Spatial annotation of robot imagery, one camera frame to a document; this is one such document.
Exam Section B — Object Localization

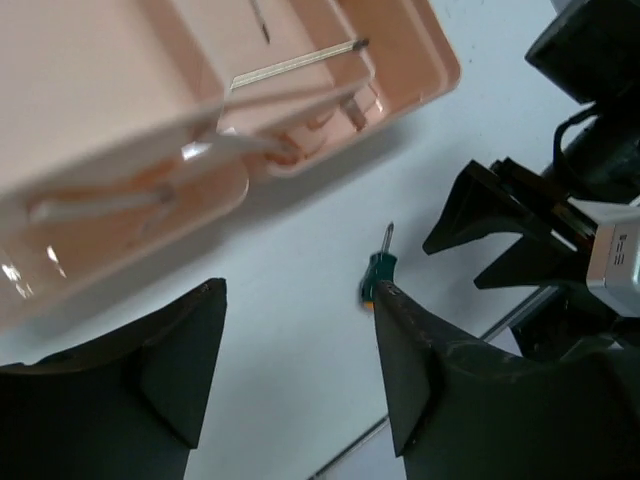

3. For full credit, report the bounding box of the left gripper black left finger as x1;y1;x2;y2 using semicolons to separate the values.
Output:
1;278;226;479

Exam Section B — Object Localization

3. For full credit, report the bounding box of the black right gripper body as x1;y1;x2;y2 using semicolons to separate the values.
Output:
490;158;639;254

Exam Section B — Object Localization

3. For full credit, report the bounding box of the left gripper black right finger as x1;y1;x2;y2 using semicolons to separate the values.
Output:
374;281;639;479

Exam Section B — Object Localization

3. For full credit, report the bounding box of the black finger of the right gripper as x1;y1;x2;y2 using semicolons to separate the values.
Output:
422;160;530;255
474;236;575;289

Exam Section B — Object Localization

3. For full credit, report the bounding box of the green orange handled screwdriver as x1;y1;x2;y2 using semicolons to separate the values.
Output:
359;222;397;310

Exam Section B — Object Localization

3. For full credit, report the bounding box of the blue handled screwdriver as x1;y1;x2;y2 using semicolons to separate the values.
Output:
230;38;370;91

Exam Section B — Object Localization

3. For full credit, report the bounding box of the black green precision screwdriver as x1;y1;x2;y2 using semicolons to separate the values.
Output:
249;0;271;44

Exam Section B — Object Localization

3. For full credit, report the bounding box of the pink plastic toolbox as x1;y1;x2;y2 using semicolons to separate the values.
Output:
1;1;461;327

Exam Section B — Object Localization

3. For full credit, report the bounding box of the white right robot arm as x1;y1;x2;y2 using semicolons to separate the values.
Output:
423;1;639;289

